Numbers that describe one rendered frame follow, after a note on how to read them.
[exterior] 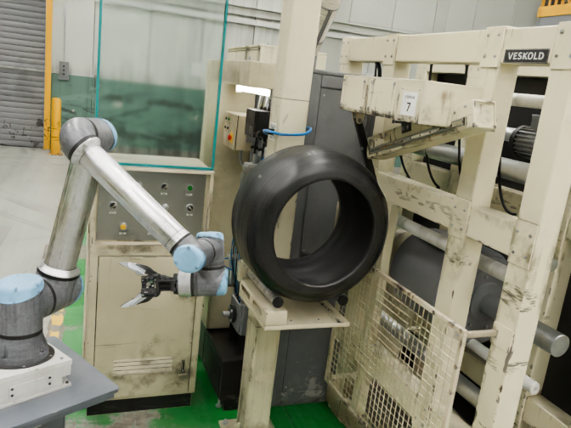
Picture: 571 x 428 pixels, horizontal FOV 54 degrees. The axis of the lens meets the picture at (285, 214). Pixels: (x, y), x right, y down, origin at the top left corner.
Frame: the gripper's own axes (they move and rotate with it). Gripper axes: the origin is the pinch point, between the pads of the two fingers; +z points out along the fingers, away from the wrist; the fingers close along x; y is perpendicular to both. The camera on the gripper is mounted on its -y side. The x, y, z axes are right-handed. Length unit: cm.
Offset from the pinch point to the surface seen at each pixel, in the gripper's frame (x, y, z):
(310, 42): -92, -39, -71
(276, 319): 19, -21, -54
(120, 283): 10, -75, 18
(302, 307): 18, -42, -66
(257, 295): 11, -35, -47
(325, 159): -42, -10, -73
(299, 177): -35, -6, -63
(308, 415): 89, -103, -73
